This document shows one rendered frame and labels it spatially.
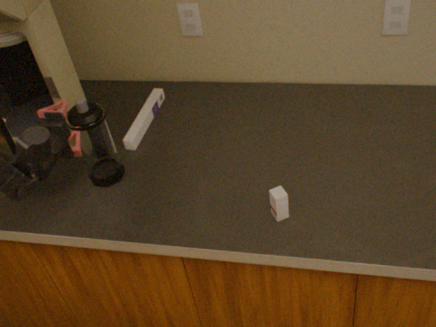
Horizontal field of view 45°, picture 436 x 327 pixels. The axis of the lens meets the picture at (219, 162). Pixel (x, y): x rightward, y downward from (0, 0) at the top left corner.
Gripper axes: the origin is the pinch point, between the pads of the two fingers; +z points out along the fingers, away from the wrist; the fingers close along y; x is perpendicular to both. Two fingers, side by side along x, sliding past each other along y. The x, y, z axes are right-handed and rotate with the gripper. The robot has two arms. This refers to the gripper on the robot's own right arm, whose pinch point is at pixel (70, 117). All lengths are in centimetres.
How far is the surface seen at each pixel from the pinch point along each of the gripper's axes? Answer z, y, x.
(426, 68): 55, -22, -90
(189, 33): 55, -8, -16
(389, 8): 55, -1, -78
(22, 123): 17.8, -17.8, 30.6
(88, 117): 2.5, -1.8, -3.3
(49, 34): 17.5, 13.4, 8.9
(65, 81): 16.6, -0.8, 9.0
